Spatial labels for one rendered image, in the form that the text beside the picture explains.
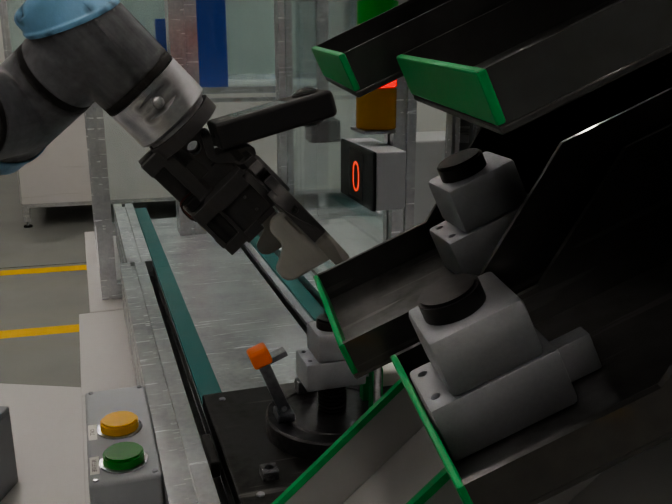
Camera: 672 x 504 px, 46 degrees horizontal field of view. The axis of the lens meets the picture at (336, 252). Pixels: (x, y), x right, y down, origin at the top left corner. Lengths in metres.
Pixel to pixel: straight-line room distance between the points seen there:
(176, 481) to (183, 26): 1.18
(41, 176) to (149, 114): 5.19
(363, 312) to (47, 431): 0.70
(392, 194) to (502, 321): 0.60
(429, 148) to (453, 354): 1.62
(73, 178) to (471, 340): 5.56
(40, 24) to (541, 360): 0.48
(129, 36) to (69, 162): 5.16
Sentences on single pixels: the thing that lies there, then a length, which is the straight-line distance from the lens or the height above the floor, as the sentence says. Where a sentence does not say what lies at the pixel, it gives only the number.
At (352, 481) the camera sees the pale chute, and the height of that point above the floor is 1.04.
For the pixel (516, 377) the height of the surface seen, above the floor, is 1.23.
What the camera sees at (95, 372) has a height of 0.86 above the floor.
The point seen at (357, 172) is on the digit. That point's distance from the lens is 0.98.
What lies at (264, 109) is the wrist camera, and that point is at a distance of 0.72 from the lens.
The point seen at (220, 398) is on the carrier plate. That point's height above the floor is 0.97.
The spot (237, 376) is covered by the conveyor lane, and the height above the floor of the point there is 0.92.
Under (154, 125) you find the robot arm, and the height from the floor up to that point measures 1.30.
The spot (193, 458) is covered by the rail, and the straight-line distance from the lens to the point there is 0.84.
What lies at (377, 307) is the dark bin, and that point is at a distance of 0.53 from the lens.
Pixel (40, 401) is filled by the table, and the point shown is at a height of 0.86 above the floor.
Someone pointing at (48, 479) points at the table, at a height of 0.86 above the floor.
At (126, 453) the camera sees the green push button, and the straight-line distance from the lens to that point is 0.84.
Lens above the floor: 1.38
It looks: 16 degrees down
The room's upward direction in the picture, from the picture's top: straight up
